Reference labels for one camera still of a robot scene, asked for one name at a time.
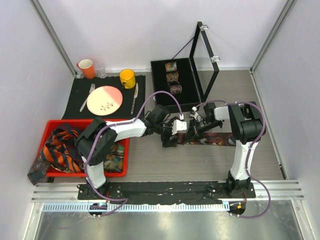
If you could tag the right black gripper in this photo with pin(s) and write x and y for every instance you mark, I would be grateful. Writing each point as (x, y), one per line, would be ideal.
(193, 131)

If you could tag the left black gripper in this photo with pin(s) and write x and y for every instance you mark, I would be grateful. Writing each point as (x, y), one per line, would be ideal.
(166, 141)

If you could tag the dark red patterned tie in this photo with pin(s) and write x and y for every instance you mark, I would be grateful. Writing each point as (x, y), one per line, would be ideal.
(224, 139)

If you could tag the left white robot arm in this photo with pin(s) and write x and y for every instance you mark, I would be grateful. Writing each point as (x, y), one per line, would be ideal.
(97, 140)

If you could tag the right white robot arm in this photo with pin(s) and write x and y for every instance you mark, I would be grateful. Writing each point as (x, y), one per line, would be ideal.
(247, 124)

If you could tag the rolled tie bottom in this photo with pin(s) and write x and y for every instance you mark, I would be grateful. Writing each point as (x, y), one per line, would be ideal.
(175, 89)

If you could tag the rolled tie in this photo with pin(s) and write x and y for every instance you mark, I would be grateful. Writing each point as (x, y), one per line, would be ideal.
(175, 89)
(172, 77)
(170, 67)

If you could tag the black placemat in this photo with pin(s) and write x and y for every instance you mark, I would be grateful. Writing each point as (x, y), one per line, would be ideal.
(80, 89)

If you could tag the silver knife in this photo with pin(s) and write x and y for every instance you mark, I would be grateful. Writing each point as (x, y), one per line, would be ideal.
(136, 90)

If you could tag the teal floral tie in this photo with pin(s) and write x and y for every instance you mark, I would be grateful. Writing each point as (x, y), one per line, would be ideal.
(114, 161)

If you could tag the rolled tie middle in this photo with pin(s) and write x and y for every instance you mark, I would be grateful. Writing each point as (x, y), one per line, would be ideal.
(172, 77)

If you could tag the rolled tie top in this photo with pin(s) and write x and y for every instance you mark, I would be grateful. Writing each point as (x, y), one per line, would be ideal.
(170, 67)

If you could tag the pink cream plate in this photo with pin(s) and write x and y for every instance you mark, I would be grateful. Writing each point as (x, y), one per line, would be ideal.
(104, 100)

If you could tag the yellow mug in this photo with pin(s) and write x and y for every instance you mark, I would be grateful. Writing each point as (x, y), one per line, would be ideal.
(127, 78)

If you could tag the silver fork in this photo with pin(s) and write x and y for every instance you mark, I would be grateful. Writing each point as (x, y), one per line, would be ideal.
(92, 88)

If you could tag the clear glass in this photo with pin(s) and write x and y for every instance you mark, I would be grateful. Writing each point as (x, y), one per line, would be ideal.
(101, 71)

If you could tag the black box lid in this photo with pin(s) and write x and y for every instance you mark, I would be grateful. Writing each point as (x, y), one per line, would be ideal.
(203, 61)

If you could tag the red plastic bin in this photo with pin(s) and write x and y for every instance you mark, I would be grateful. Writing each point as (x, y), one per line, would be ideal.
(81, 124)

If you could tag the orange cup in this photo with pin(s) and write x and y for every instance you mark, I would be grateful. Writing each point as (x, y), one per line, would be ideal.
(87, 68)

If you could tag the orange navy striped tie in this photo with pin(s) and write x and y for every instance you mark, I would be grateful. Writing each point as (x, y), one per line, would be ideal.
(60, 150)

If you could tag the navy speckled tie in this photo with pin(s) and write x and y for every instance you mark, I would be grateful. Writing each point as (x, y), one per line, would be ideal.
(38, 170)

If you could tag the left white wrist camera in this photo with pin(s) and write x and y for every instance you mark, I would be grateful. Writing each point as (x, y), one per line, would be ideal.
(179, 125)

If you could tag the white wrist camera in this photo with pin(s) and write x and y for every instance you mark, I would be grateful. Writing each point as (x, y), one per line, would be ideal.
(194, 114)
(179, 125)

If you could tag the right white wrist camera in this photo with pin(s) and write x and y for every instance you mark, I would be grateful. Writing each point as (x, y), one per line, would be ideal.
(194, 114)

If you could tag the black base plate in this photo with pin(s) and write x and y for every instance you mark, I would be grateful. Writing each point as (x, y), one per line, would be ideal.
(172, 192)

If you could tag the white cable duct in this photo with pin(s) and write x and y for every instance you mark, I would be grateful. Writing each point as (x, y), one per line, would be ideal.
(98, 207)

